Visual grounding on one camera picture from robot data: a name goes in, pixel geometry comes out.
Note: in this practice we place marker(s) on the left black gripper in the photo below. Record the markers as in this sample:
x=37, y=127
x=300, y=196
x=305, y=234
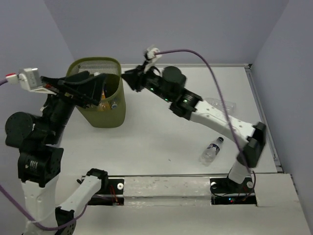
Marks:
x=96, y=82

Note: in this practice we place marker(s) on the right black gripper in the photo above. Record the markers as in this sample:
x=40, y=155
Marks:
x=135, y=77

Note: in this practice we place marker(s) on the orange tea bottle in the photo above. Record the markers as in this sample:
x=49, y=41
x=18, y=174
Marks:
x=108, y=90

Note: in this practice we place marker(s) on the clear plastic bottle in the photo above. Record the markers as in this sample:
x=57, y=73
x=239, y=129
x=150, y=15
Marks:
x=217, y=103

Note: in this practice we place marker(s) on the pepsi label small bottle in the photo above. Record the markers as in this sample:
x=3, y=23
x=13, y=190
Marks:
x=210, y=153

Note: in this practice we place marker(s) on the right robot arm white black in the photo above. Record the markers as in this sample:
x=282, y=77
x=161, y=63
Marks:
x=169, y=85

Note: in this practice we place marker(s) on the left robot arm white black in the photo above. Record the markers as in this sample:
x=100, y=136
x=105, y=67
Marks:
x=39, y=162

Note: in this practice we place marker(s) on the green mesh waste bin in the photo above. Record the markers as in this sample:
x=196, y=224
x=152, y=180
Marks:
x=95, y=65

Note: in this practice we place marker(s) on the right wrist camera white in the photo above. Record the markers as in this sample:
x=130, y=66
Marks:
x=151, y=57

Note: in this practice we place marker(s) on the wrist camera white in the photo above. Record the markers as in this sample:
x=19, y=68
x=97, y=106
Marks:
x=151, y=57
x=29, y=80

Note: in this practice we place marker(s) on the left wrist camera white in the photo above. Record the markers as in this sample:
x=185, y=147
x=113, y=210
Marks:
x=29, y=80

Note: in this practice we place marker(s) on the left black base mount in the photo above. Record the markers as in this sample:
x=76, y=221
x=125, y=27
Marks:
x=112, y=195

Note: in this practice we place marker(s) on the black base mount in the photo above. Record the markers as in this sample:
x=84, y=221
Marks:
x=112, y=195
x=226, y=192

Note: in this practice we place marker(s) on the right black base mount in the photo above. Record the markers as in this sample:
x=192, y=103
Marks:
x=226, y=192

